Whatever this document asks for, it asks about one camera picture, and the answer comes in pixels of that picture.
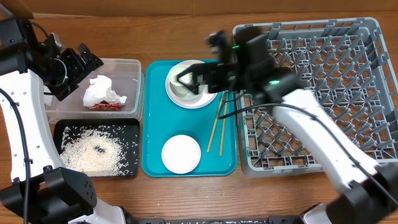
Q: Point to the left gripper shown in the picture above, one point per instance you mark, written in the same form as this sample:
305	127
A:
70	56

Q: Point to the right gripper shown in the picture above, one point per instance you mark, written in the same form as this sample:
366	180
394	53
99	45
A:
208	69

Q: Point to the white paper cup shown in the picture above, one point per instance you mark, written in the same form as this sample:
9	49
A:
177	88

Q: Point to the white napkin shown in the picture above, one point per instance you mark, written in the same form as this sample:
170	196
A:
100	90

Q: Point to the red snack wrapper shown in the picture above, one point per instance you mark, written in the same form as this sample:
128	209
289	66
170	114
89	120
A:
105	106

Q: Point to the pink bowl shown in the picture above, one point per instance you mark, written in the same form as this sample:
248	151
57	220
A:
181	154

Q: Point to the pile of rice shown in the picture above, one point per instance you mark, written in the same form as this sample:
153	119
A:
93	152

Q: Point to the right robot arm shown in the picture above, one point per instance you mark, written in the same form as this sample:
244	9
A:
367	190

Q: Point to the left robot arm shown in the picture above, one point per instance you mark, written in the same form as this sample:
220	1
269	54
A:
43	190

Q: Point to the grey dishwasher rack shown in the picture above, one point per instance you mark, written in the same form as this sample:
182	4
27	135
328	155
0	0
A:
346	64

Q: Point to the white round plate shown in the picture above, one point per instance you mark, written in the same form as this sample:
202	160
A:
191	101

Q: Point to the right wooden chopstick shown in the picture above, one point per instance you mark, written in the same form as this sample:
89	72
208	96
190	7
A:
223	125

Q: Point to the wooden chopstick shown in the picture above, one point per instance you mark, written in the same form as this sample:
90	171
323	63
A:
215	122
223	125

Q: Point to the left wooden chopstick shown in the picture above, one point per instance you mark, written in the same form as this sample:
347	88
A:
215	122

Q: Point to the clear plastic bin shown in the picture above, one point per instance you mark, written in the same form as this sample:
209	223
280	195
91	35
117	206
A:
127	80

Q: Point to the teal serving tray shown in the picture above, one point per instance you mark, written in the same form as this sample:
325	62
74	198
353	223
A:
163	119

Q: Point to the black plastic tray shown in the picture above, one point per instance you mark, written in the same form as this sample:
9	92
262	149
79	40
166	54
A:
59	124

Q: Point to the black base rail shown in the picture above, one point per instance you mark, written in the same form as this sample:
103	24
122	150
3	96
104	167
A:
286	219

